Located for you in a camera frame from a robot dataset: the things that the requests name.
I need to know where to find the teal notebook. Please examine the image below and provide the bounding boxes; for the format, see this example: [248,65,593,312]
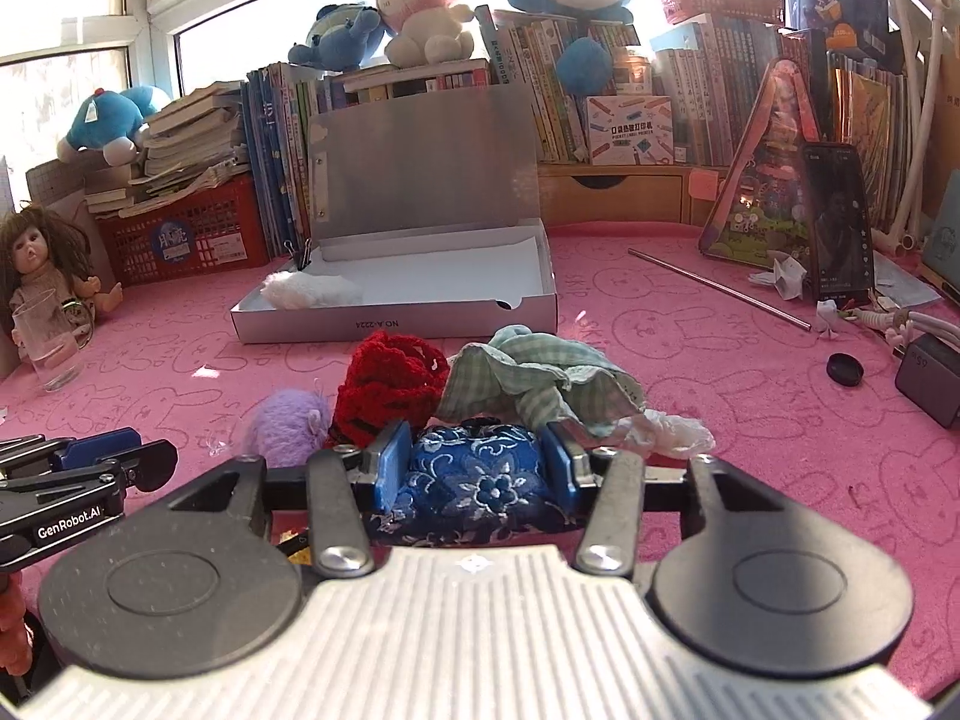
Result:
[921,206,960,287]

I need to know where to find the red crocheted pouch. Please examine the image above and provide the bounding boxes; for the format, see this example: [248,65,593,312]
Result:
[326,330,451,451]

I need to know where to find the grey power adapter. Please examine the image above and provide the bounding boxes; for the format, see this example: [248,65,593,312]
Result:
[895,334,960,428]

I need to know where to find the red plastic basket with sticker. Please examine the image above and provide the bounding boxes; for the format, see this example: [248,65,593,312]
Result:
[94,176,271,287]

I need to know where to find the white folded paper figure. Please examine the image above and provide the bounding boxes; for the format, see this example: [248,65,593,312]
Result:
[754,251,811,301]

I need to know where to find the row of blue booklets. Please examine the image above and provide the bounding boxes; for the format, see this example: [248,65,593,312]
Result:
[244,64,331,263]

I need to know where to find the brown-haired doll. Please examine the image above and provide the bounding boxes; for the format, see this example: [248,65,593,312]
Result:
[0,206,125,361]

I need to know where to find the small glass jar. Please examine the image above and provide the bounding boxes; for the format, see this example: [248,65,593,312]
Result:
[611,45,652,97]

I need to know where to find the pile of worn books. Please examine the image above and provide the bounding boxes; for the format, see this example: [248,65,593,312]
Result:
[82,81,252,220]

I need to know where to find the clear glass cup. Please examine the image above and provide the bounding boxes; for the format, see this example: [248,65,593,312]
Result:
[11,291,83,392]

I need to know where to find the black round cap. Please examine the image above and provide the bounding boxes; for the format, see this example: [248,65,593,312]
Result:
[826,352,866,389]

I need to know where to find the light blue paper sheet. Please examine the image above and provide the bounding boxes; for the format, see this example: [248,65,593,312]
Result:
[874,251,942,308]

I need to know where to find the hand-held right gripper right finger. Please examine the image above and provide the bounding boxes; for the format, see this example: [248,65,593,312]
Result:
[544,420,796,575]

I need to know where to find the white charging cables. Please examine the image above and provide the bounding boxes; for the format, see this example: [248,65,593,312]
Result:
[840,300,960,353]

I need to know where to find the wooden shelf with drawer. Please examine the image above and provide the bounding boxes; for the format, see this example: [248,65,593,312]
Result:
[536,160,740,227]

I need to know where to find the row of upright books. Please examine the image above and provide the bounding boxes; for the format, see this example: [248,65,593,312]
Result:
[472,4,826,166]

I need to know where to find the white fluffy ball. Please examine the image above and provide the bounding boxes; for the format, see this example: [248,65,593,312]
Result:
[259,270,365,310]

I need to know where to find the green checked cloth pouch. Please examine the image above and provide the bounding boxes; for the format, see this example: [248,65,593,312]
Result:
[435,324,646,443]

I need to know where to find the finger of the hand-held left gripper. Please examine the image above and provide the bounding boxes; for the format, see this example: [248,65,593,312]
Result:
[0,427,143,470]
[0,441,179,496]

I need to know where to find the brown cardboard box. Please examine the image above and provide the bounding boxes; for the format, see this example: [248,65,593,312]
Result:
[919,52,960,218]

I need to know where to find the metal straw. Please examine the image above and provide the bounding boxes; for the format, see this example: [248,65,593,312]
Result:
[628,247,812,332]

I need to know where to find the pink white rabbit plush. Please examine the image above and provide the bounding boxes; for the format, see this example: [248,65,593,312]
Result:
[366,0,477,68]

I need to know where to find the white label printer box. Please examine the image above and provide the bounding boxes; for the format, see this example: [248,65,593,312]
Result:
[585,94,674,166]

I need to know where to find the blue white cat plush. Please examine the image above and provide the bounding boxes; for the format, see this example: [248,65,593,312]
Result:
[56,85,173,166]

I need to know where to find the white plastic pipes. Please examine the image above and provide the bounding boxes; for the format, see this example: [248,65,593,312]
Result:
[874,0,953,252]

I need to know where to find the white tissue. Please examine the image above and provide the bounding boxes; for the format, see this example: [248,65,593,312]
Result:
[577,409,717,458]

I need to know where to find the pink triangular toy house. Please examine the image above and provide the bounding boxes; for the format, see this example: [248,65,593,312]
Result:
[697,56,826,271]

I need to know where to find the blue elephant plush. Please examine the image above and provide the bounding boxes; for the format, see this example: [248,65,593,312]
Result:
[289,4,391,70]

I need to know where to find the grey cardboard sheet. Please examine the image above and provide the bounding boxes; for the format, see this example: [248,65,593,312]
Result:
[22,157,98,226]

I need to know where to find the silver cardboard box with lid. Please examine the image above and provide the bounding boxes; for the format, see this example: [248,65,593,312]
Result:
[230,82,560,346]

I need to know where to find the blue embroidered pouch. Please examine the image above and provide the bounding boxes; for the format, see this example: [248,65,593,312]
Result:
[367,420,593,541]

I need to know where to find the orange ribbed object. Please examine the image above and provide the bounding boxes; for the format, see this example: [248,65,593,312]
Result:
[0,574,35,680]

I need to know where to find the flat stack of books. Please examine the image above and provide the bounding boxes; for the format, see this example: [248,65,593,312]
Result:
[330,58,492,104]

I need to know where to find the black smartphone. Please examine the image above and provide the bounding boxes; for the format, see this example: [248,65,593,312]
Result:
[801,141,877,305]

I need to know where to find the shiny gold folders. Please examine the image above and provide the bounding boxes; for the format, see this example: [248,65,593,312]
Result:
[825,67,912,233]

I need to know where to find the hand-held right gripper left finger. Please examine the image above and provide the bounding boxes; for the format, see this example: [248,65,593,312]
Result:
[161,420,413,580]

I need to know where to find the purple fluffy ball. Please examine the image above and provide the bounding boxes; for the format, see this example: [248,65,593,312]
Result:
[244,388,335,470]

